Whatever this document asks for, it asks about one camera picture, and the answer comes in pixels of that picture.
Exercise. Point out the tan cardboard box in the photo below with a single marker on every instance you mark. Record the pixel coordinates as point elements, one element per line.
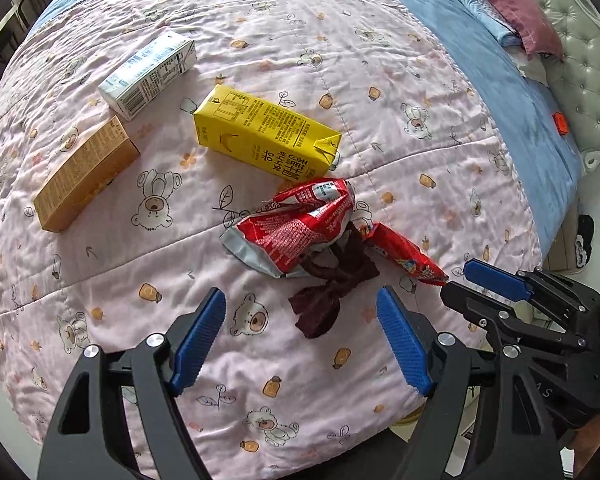
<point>85,175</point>

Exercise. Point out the blue bedsheet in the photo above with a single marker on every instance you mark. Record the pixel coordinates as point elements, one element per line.
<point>510,95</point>

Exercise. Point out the red snack bag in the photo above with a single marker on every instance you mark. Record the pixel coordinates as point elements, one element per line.
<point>290,230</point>

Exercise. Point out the dark brown wrapper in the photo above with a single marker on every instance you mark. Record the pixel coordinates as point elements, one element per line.
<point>320,305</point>

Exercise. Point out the pink printed blanket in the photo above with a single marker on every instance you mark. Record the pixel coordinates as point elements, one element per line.
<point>330,35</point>

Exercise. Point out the yellow drink carton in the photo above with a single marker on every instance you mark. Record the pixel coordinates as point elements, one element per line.
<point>260,130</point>

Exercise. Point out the white cloth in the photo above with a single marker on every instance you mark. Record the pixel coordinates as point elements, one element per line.
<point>530,65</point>

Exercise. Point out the small orange device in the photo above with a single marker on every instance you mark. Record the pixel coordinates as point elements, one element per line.
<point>560,124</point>

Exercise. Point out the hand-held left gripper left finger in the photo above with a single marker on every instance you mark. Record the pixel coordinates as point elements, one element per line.
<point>200,342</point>

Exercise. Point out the folded blue quilt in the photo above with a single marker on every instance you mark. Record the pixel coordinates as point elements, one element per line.
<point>480,10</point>

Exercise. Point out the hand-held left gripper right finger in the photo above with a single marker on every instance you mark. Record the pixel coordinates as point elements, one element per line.
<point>405,345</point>

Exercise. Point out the narrow red snack packet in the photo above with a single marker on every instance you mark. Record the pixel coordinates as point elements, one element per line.
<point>400,252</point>

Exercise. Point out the white blue milk carton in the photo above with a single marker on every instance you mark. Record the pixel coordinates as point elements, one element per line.
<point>145,75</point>

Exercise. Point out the black white object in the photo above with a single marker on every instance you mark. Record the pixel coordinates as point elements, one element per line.
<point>584,240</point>

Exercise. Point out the maroon pillow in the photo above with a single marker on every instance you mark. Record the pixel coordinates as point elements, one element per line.
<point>510,5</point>

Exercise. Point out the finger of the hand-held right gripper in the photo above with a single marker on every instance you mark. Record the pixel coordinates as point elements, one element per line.
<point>495,277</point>
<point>472,305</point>

